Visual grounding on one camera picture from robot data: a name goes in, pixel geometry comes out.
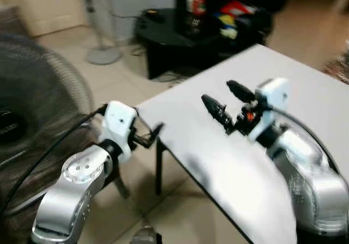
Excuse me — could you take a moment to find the black round side table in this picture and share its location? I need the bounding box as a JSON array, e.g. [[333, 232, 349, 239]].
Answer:
[[135, 7, 273, 82]]

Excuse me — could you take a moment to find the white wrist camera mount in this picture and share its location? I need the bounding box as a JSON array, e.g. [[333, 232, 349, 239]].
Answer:
[[248, 78, 290, 142], [101, 101, 139, 163]]

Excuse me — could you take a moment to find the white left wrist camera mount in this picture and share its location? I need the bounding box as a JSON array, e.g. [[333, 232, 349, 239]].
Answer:
[[101, 101, 139, 163]]

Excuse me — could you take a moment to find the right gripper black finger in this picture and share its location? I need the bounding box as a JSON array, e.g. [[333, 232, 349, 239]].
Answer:
[[201, 94, 236, 134], [226, 80, 256, 104]]

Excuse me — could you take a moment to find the grey pedestal fan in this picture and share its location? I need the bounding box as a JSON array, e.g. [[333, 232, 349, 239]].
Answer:
[[75, 0, 122, 66]]

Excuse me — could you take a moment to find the black table leg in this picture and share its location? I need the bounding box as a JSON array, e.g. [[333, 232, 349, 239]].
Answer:
[[155, 140, 165, 196]]

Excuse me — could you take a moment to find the woven wicker basket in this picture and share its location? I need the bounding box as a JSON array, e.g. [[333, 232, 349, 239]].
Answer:
[[324, 55, 349, 85]]

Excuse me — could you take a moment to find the large dark mesh fan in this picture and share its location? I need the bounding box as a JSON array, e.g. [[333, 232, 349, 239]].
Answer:
[[0, 33, 97, 218]]

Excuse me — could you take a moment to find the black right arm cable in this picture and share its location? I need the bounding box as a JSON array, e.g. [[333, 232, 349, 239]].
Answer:
[[270, 106, 342, 175]]

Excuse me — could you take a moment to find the black bottle red label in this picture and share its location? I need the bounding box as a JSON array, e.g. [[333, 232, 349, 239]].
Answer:
[[183, 0, 208, 38]]

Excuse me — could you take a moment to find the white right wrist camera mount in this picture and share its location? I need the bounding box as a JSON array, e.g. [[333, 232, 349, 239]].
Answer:
[[248, 78, 290, 142]]

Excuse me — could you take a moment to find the brown wooden stool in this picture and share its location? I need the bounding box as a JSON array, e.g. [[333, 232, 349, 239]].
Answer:
[[106, 165, 132, 199]]

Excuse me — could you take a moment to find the beige panelled cabinet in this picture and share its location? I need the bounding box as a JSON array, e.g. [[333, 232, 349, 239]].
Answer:
[[0, 0, 88, 38]]

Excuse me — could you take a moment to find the colourful red yellow package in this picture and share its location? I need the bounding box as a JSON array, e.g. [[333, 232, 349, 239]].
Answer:
[[217, 1, 258, 40]]

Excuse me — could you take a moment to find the grey robot foot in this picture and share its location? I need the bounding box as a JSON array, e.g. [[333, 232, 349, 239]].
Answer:
[[131, 227, 163, 244]]

